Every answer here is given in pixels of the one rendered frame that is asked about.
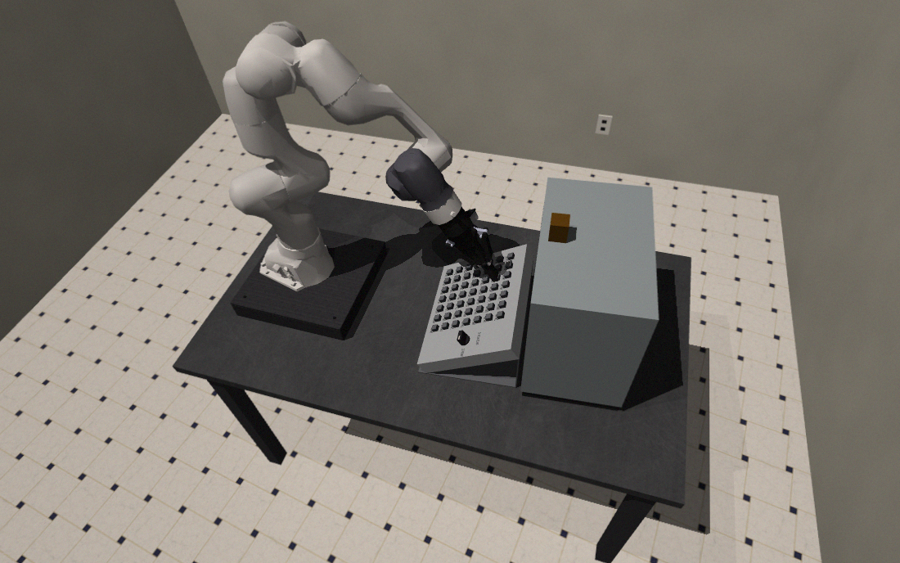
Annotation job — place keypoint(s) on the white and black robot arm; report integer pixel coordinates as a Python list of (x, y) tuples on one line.
[(273, 64)]

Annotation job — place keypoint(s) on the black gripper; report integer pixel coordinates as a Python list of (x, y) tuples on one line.
[(466, 243)]

